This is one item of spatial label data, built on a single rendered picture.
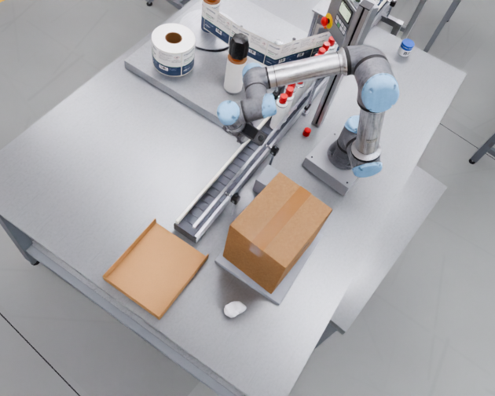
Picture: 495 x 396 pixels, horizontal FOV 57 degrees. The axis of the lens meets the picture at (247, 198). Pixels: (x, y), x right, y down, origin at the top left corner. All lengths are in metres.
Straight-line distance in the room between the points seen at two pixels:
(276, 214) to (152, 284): 0.54
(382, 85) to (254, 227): 0.62
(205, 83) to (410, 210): 1.12
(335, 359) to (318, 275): 0.90
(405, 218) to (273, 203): 0.73
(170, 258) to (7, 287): 1.22
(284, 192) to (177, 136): 0.67
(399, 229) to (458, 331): 1.10
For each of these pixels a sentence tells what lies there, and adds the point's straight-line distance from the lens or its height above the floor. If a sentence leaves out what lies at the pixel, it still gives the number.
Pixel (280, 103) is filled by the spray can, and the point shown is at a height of 1.05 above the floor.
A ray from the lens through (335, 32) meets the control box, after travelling 1.97.
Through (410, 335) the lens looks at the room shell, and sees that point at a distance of 2.88.
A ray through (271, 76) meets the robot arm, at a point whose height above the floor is 1.40.
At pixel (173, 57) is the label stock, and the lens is 2.20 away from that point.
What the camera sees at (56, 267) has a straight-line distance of 2.52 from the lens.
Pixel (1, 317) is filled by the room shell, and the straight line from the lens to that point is 2.75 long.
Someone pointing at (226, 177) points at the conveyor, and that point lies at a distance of 1.93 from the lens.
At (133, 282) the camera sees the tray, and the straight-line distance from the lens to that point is 1.77.
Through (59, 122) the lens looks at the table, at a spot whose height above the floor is 0.83.
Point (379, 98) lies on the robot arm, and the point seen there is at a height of 1.47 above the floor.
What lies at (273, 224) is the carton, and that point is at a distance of 1.58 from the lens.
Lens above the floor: 2.49
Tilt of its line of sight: 59 degrees down
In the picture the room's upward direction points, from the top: 15 degrees clockwise
